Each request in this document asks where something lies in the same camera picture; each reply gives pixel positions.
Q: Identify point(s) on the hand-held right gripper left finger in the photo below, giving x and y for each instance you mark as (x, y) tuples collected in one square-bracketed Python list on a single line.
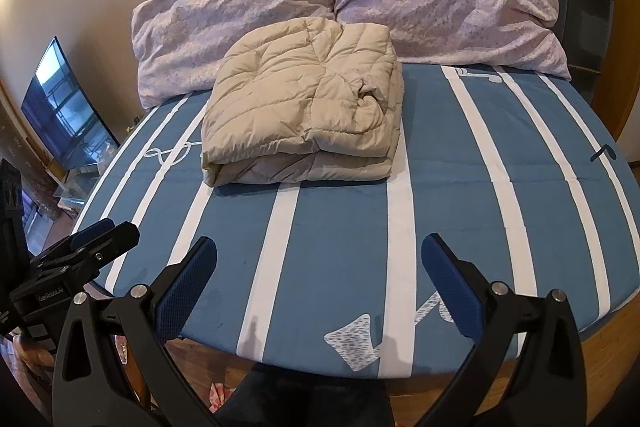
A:
[(185, 289)]

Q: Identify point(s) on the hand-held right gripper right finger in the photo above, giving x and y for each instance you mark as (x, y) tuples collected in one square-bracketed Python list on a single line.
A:
[(452, 289)]

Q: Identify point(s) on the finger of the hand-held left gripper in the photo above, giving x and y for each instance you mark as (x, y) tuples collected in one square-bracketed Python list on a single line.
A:
[(110, 244), (95, 232)]

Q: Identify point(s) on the beige puffer jacket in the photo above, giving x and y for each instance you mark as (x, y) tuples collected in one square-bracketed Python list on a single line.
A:
[(300, 107)]

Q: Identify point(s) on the person's left hand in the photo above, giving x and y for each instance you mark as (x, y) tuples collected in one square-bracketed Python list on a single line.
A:
[(35, 354)]

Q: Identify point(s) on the glass television stand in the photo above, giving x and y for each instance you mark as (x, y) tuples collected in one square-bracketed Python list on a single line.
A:
[(80, 187)]

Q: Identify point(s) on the bed with blue striped sheet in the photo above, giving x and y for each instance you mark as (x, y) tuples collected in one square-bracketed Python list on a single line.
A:
[(475, 182)]

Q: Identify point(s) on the red patterned slipper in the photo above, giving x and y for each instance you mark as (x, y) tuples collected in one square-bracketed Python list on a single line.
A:
[(219, 396)]

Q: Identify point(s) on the flat screen television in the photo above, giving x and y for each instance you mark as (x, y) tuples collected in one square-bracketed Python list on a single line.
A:
[(67, 107)]

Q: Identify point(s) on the person's left leg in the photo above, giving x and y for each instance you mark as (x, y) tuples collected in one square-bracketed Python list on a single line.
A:
[(265, 397)]

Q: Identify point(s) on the person's leg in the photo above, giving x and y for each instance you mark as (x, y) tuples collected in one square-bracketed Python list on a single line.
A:
[(265, 397), (350, 399)]

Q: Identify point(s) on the person's right leg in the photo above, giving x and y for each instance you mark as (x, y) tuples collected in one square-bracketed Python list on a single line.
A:
[(350, 399)]

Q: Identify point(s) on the lilac floral pillow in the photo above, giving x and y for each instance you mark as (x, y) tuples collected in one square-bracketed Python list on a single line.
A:
[(225, 2), (450, 2)]

